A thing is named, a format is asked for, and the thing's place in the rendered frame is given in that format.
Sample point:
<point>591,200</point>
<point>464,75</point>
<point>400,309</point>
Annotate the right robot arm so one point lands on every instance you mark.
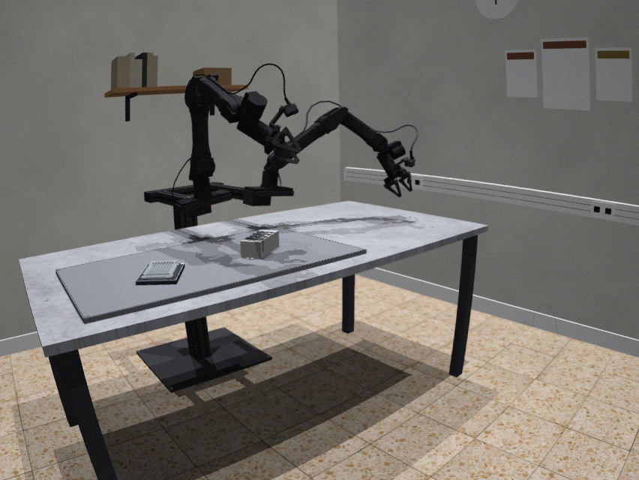
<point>232,107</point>

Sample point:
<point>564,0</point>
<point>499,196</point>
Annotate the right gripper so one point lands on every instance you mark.
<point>263,134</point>

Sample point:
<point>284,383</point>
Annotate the white operator panel with labelled keys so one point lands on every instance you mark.
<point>259,244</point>

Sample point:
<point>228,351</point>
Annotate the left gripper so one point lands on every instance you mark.
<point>393,171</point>

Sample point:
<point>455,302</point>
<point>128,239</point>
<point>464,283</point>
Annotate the white multi-well plate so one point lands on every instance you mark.
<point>160,269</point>

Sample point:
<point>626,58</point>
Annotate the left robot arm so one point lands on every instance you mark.
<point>324,125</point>

